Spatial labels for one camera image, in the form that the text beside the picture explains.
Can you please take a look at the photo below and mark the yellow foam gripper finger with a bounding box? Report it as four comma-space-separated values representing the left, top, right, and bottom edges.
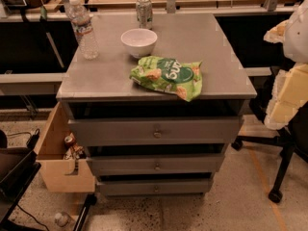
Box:
264, 20, 287, 43
264, 63, 308, 130

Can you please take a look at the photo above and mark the green rice chip bag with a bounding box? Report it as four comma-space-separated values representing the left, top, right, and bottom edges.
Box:
130, 56, 203, 102

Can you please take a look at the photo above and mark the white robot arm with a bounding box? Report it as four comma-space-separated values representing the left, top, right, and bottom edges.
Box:
264, 0, 308, 130

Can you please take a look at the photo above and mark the red can in drawer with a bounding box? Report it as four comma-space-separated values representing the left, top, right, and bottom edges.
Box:
64, 136, 75, 147

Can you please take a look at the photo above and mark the black office chair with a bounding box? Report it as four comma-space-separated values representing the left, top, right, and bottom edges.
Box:
231, 66, 308, 203

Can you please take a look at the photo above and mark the top grey drawer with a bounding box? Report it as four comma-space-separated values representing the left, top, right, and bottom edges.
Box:
68, 116, 243, 146

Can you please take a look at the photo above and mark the grey drawer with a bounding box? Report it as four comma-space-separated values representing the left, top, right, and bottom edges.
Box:
87, 154, 224, 176
68, 116, 243, 146
96, 179, 213, 196

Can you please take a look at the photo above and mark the middle grey drawer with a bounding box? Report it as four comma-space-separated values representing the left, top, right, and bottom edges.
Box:
87, 154, 224, 176

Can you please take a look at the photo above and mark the bottom grey drawer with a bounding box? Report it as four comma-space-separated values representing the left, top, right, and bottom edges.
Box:
96, 179, 213, 196

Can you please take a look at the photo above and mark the white ceramic bowl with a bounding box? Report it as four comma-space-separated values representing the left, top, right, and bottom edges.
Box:
121, 28, 158, 59

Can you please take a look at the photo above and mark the grey drawer cabinet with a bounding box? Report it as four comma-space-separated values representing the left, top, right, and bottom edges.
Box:
57, 13, 256, 196

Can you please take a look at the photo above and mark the clear plastic water bottle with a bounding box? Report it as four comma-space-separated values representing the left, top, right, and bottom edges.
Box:
66, 0, 99, 60

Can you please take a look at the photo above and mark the open wooden side drawer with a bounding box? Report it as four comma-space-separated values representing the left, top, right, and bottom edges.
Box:
35, 102, 95, 193

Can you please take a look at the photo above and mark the plastic bottle on floor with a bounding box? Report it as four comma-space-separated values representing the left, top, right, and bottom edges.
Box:
54, 212, 71, 227

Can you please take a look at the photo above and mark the black cart lower left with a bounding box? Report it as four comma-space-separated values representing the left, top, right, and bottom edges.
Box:
0, 130, 40, 231

